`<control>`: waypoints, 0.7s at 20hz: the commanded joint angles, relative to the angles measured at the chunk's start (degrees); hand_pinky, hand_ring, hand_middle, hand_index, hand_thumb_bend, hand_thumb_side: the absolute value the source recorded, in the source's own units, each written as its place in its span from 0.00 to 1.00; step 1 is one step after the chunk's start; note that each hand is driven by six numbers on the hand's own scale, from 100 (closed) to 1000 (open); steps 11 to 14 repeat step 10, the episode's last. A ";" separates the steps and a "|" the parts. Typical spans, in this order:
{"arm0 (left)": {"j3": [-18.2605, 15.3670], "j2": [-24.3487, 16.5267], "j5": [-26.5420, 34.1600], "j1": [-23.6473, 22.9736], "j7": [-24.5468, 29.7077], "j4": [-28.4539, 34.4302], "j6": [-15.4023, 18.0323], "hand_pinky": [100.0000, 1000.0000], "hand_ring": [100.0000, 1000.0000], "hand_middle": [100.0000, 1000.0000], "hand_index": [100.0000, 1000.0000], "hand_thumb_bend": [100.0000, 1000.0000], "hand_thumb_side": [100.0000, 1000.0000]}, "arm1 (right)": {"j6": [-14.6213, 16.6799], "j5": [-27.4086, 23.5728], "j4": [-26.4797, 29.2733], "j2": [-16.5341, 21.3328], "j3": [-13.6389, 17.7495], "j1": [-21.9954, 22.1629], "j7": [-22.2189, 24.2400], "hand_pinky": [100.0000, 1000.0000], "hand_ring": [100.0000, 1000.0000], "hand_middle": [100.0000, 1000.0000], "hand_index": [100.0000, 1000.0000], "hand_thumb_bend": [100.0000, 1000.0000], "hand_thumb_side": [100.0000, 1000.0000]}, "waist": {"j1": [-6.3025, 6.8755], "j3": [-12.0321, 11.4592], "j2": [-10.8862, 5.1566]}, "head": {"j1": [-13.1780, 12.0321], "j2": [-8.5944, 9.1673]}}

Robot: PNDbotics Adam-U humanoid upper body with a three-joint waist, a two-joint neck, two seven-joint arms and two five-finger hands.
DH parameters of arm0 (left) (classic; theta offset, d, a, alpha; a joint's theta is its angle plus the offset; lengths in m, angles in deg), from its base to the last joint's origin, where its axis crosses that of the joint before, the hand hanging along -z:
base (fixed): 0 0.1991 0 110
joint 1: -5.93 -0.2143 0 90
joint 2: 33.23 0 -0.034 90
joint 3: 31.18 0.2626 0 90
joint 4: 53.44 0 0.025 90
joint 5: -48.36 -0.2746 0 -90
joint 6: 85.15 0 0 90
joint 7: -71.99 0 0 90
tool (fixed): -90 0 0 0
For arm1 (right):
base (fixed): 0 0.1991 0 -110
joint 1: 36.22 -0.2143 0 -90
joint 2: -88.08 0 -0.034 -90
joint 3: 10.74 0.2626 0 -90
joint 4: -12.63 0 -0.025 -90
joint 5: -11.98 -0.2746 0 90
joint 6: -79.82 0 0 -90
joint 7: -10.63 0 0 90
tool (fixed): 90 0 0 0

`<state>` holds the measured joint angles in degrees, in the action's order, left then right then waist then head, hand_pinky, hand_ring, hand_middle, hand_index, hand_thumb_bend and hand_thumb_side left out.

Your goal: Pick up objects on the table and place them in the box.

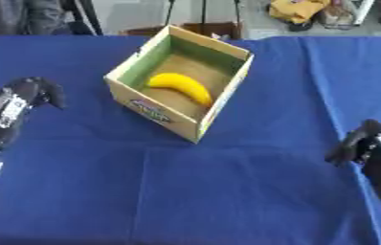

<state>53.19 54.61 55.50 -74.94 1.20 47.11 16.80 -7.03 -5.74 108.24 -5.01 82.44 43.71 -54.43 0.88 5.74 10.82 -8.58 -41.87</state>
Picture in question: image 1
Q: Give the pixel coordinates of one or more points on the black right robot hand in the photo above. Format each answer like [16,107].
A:
[379,159]

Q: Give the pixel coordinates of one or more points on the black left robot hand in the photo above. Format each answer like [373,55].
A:
[19,95]

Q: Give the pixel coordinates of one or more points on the tan cardboard box green inside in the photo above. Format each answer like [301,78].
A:
[184,83]

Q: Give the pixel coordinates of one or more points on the brown cardboard box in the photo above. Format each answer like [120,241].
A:
[199,30]

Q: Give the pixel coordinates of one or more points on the person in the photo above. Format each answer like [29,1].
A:
[16,17]

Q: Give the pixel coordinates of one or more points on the black tripod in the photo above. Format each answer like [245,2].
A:
[82,16]
[203,12]

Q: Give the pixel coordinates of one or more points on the yellow toy banana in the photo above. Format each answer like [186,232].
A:
[181,85]

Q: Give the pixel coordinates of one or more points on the yellow bag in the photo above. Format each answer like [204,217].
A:
[297,10]

